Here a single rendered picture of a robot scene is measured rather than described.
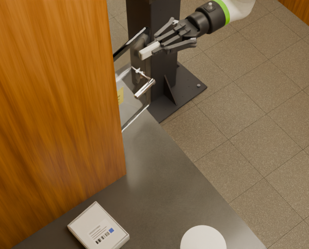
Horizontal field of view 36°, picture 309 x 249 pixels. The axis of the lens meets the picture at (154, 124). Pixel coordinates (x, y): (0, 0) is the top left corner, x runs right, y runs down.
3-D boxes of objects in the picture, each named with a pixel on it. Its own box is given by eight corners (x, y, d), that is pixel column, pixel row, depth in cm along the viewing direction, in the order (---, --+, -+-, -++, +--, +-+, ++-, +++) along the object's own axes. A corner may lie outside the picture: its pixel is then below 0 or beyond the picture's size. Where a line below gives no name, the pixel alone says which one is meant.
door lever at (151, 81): (125, 93, 150) (124, 88, 148) (144, 74, 154) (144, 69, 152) (138, 102, 148) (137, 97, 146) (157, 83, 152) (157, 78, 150)
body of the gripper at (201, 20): (194, 5, 148) (170, 18, 145) (211, 21, 144) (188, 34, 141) (193, 22, 154) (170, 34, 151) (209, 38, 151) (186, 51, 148)
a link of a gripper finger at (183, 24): (187, 24, 146) (184, 21, 147) (156, 40, 143) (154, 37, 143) (186, 33, 149) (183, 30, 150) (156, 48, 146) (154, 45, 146)
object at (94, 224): (101, 265, 146) (100, 262, 142) (68, 229, 152) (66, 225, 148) (130, 238, 150) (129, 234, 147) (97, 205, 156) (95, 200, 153)
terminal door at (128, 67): (91, 159, 160) (74, 88, 126) (150, 102, 172) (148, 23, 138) (93, 160, 159) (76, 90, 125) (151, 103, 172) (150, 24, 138)
